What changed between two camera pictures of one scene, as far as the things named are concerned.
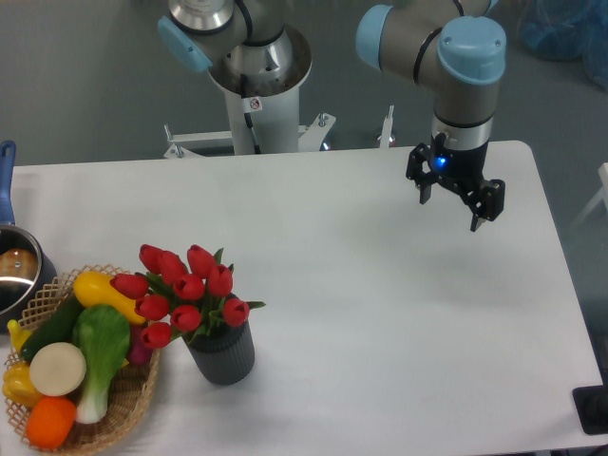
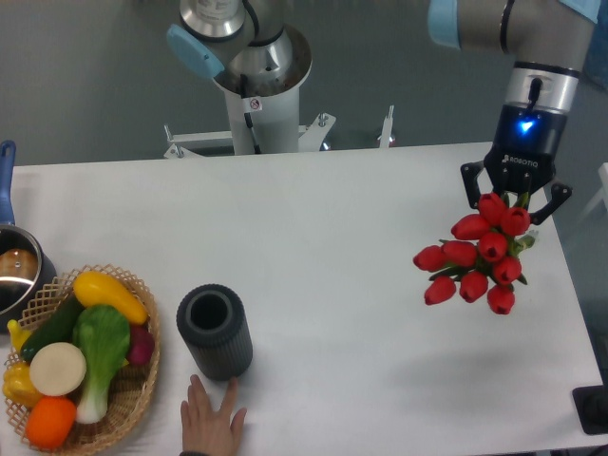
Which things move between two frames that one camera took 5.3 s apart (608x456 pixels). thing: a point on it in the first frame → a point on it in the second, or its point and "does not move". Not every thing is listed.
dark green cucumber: [58, 328] does not move
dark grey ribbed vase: [225, 357] does not move
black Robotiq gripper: [464, 167] → [522, 160]
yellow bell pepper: [18, 385] does not move
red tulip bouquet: [189, 298] → [483, 256]
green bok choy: [101, 332] does not move
